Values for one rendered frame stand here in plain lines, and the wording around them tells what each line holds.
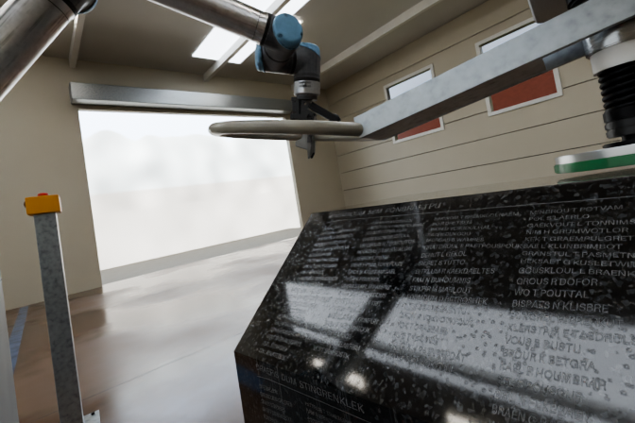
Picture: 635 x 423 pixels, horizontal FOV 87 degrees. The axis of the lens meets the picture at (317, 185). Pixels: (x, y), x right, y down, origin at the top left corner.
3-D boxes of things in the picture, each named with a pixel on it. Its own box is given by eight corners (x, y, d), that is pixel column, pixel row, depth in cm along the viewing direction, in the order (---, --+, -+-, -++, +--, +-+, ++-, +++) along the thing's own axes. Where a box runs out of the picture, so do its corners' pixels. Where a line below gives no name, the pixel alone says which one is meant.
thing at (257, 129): (418, 141, 97) (419, 130, 97) (314, 131, 59) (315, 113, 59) (293, 141, 127) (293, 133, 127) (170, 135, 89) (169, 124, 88)
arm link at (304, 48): (287, 46, 115) (315, 50, 119) (287, 84, 116) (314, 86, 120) (297, 39, 106) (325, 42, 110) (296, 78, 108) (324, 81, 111)
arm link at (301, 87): (321, 85, 118) (317, 79, 108) (321, 99, 118) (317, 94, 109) (297, 85, 119) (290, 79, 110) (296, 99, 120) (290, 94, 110)
